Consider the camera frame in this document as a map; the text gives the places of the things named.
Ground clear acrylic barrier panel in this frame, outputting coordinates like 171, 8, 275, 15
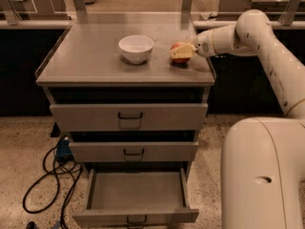
1, 0, 282, 20

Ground white ceramic bowl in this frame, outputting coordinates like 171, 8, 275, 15
118, 35, 154, 64

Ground grey top drawer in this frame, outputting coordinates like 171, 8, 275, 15
51, 103, 208, 132

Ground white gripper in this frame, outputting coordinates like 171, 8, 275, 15
169, 30, 216, 59

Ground grey middle drawer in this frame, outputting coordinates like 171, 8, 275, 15
70, 142, 198, 162

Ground red apple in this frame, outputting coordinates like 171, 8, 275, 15
171, 42, 190, 63

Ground grey bottom drawer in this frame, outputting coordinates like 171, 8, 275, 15
73, 170, 199, 227

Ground white horizontal rail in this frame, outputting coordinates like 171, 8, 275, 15
0, 20, 305, 30

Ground grey drawer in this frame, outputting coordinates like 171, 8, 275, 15
51, 103, 208, 132
73, 170, 199, 227
70, 142, 198, 162

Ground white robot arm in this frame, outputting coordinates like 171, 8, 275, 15
169, 10, 305, 229

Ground blue power box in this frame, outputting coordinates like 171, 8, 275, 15
55, 137, 72, 162

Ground grey drawer cabinet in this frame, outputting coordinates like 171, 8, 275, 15
37, 13, 214, 170

